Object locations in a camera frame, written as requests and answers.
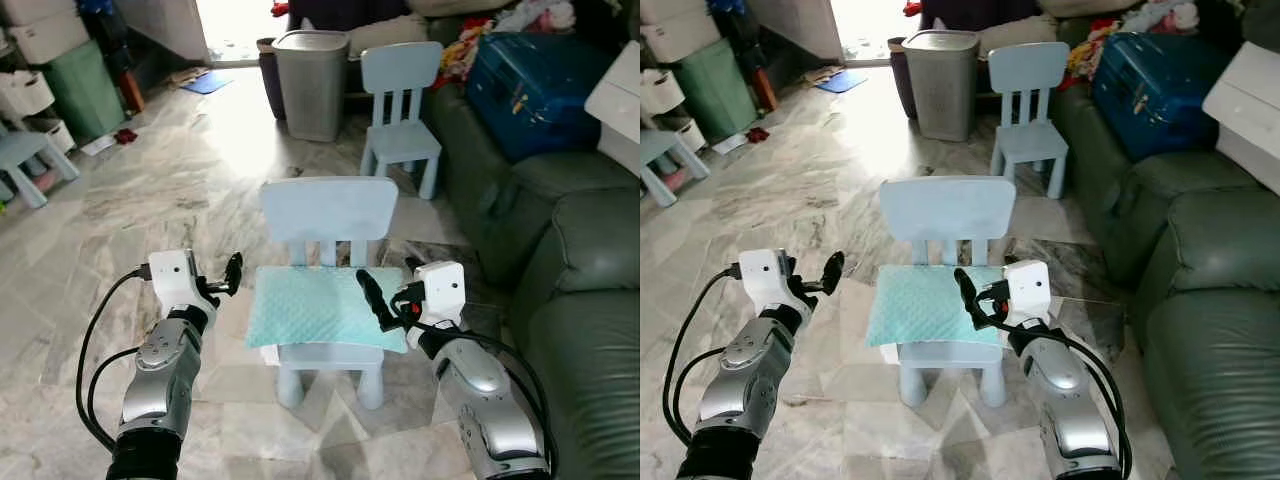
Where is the dark purple bin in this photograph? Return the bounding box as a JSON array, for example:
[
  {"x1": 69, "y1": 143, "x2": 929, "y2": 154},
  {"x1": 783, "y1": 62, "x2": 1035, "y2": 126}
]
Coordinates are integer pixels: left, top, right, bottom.
[
  {"x1": 887, "y1": 37, "x2": 917, "y2": 121},
  {"x1": 256, "y1": 37, "x2": 287, "y2": 121}
]

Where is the blue hard suitcase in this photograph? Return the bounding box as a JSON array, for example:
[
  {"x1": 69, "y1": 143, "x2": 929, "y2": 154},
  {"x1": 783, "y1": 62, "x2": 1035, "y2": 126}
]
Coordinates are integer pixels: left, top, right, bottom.
[
  {"x1": 464, "y1": 32, "x2": 614, "y2": 164},
  {"x1": 1089, "y1": 32, "x2": 1237, "y2": 164}
]

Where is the grey perforated laundry bin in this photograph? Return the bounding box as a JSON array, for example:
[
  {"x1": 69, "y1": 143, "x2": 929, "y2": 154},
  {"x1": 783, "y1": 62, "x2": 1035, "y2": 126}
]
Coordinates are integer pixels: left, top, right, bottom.
[
  {"x1": 901, "y1": 29, "x2": 982, "y2": 144},
  {"x1": 271, "y1": 29, "x2": 352, "y2": 144}
]

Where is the green leather sofa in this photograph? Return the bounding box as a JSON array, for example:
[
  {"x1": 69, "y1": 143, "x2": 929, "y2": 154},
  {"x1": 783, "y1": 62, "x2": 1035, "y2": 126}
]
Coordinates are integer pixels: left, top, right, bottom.
[
  {"x1": 429, "y1": 84, "x2": 641, "y2": 480},
  {"x1": 1049, "y1": 84, "x2": 1280, "y2": 480}
]

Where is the blue floor mat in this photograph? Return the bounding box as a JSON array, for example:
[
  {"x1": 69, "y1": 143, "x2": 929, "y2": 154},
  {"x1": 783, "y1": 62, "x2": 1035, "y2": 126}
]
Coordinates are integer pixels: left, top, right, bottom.
[
  {"x1": 181, "y1": 69, "x2": 234, "y2": 96},
  {"x1": 814, "y1": 69, "x2": 870, "y2": 95}
]

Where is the light blue plastic child chair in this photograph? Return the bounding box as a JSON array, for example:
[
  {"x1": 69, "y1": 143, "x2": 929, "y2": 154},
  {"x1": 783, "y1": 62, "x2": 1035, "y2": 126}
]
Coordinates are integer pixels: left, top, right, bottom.
[
  {"x1": 987, "y1": 41, "x2": 1072, "y2": 200},
  {"x1": 359, "y1": 41, "x2": 445, "y2": 200},
  {"x1": 258, "y1": 177, "x2": 402, "y2": 411},
  {"x1": 879, "y1": 176, "x2": 1017, "y2": 410}
]

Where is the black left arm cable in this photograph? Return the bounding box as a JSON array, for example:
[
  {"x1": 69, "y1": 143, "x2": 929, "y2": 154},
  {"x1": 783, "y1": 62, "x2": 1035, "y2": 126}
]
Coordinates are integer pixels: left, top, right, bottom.
[
  {"x1": 661, "y1": 264, "x2": 741, "y2": 453},
  {"x1": 76, "y1": 264, "x2": 153, "y2": 453}
]

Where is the white box appliance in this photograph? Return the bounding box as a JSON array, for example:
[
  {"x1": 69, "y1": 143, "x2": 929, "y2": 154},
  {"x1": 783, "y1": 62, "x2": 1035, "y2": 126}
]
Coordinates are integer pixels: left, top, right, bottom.
[
  {"x1": 584, "y1": 41, "x2": 641, "y2": 178},
  {"x1": 1201, "y1": 41, "x2": 1280, "y2": 197}
]

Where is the light blue plastic stool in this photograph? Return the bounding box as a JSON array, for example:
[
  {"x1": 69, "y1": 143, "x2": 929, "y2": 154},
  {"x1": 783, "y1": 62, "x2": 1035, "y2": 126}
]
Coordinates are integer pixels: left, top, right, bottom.
[
  {"x1": 0, "y1": 129, "x2": 82, "y2": 210},
  {"x1": 640, "y1": 129, "x2": 712, "y2": 210}
]

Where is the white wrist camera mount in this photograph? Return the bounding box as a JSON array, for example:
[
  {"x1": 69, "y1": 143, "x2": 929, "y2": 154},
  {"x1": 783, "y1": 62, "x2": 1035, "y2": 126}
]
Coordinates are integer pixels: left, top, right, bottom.
[
  {"x1": 148, "y1": 250, "x2": 219, "y2": 319},
  {"x1": 410, "y1": 261, "x2": 468, "y2": 327},
  {"x1": 735, "y1": 249, "x2": 803, "y2": 317},
  {"x1": 1002, "y1": 259, "x2": 1054, "y2": 327}
]

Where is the colourful clothes pile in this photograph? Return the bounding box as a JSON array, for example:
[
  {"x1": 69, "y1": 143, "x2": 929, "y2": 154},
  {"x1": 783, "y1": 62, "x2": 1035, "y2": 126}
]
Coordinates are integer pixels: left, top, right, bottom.
[
  {"x1": 438, "y1": 0, "x2": 579, "y2": 83},
  {"x1": 1063, "y1": 0, "x2": 1203, "y2": 83}
]

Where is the green storage box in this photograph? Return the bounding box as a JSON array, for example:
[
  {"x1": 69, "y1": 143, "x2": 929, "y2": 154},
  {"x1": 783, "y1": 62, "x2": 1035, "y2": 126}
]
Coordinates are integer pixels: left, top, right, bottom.
[
  {"x1": 674, "y1": 39, "x2": 763, "y2": 143},
  {"x1": 40, "y1": 40, "x2": 128, "y2": 143}
]

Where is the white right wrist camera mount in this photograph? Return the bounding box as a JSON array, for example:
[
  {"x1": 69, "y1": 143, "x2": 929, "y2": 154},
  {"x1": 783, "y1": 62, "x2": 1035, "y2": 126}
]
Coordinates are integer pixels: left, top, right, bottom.
[
  {"x1": 410, "y1": 261, "x2": 468, "y2": 327},
  {"x1": 1002, "y1": 259, "x2": 1054, "y2": 327}
]

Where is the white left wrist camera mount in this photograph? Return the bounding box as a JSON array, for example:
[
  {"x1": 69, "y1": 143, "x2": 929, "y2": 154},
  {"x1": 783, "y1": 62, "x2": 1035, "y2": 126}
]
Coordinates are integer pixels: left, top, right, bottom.
[
  {"x1": 735, "y1": 249, "x2": 803, "y2": 317},
  {"x1": 148, "y1": 250, "x2": 219, "y2": 319}
]

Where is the mint green plush pillow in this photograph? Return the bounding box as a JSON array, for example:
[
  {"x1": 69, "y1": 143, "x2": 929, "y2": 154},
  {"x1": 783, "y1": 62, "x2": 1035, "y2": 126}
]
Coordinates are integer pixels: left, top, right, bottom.
[
  {"x1": 864, "y1": 264, "x2": 1007, "y2": 350},
  {"x1": 245, "y1": 264, "x2": 410, "y2": 354}
]

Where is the small white plastic container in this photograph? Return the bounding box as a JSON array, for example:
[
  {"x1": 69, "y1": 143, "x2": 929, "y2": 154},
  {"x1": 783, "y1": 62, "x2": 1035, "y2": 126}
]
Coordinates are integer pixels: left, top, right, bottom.
[
  {"x1": 0, "y1": 70, "x2": 57, "y2": 122},
  {"x1": 640, "y1": 68, "x2": 687, "y2": 119}
]

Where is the white storage box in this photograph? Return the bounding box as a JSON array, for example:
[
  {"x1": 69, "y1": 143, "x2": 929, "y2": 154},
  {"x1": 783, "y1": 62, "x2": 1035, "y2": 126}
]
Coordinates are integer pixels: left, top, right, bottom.
[
  {"x1": 0, "y1": 0, "x2": 93, "y2": 67},
  {"x1": 640, "y1": 0, "x2": 723, "y2": 67}
]

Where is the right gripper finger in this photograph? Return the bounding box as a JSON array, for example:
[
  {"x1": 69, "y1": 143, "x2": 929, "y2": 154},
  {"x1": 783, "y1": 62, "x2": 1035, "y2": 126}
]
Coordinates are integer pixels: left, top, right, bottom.
[
  {"x1": 356, "y1": 269, "x2": 393, "y2": 333},
  {"x1": 952, "y1": 267, "x2": 986, "y2": 329}
]

